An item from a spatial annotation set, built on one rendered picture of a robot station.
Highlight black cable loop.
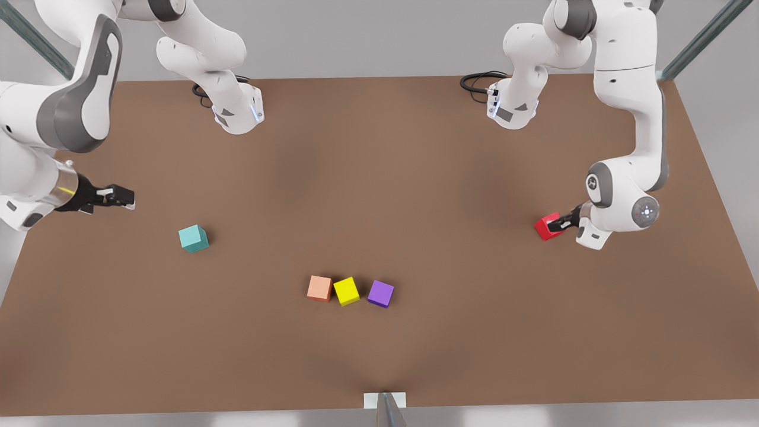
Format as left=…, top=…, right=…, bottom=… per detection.
left=192, top=75, right=250, bottom=109
left=460, top=71, right=511, bottom=105

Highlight red wooden cube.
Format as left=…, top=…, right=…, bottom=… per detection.
left=534, top=212, right=565, bottom=241

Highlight purple wooden cube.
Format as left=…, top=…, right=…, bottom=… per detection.
left=367, top=280, right=395, bottom=309

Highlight silver frame foot plate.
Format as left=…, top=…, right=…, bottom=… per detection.
left=363, top=392, right=408, bottom=409

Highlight yellow wooden cube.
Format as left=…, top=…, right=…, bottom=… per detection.
left=333, top=276, right=361, bottom=307

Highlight orange wooden cube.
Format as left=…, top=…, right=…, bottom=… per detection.
left=307, top=275, right=333, bottom=302

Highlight silver frame post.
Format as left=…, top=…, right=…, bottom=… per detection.
left=656, top=0, right=755, bottom=82
left=0, top=3, right=76, bottom=81
left=376, top=393, right=409, bottom=427

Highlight teal blue wooden cube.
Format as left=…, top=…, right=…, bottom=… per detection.
left=178, top=224, right=210, bottom=254

